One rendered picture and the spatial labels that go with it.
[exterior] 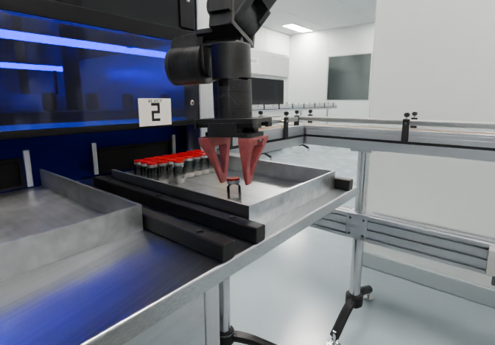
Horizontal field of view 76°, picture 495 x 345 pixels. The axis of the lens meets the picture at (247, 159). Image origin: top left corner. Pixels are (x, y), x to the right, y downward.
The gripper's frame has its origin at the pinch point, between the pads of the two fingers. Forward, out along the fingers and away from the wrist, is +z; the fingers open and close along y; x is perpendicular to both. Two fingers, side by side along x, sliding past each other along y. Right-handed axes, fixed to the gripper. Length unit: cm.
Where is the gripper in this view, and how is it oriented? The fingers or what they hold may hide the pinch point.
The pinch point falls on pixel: (235, 178)
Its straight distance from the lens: 48.6
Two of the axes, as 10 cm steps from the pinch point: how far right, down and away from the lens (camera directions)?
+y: -9.0, -0.4, 4.2
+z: 0.3, 9.9, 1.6
